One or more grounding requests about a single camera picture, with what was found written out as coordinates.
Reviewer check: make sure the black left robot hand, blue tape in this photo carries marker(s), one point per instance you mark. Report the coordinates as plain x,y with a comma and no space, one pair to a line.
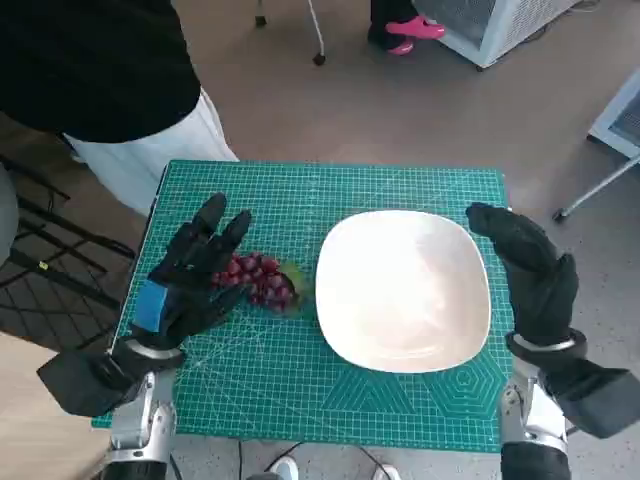
190,280

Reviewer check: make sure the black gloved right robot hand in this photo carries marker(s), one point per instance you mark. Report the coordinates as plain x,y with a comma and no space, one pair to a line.
535,270

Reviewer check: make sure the red toy grape bunch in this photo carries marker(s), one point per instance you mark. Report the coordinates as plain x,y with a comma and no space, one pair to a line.
260,280

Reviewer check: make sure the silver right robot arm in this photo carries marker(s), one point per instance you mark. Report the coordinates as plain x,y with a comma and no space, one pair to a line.
530,430

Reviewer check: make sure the white square plate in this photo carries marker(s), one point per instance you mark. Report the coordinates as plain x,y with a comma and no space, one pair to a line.
400,290

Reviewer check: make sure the grey metal leg with caster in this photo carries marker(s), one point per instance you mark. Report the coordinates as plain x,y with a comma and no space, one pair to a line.
595,192

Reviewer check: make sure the green cutting mat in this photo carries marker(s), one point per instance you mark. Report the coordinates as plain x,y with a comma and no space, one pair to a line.
280,380

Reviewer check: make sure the white cabinet with grey panel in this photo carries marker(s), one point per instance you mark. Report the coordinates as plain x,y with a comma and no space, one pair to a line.
620,120

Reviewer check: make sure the grey rounded seat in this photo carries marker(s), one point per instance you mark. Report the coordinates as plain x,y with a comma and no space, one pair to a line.
6,215

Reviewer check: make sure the white rounded foot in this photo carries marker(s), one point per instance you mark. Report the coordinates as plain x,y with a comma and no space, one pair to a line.
285,469
387,474

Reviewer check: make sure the person standing by table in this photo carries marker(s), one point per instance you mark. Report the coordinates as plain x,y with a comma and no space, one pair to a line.
90,65

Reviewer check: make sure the white perforated metal cabinet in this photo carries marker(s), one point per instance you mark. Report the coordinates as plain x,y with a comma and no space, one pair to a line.
475,25

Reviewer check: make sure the black chair caster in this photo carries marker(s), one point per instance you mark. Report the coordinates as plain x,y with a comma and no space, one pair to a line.
260,20

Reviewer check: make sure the person with pink shoes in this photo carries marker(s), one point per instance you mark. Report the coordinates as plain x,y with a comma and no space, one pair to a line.
415,27

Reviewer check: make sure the white chair leg with caster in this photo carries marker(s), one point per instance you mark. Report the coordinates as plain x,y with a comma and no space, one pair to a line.
317,30

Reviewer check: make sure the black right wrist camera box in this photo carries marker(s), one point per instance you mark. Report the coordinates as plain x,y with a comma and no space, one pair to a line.
595,400

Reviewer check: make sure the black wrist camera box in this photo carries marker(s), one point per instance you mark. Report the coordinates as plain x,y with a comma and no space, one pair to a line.
595,400
85,385

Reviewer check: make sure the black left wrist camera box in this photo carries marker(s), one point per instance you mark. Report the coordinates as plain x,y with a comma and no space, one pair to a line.
85,385

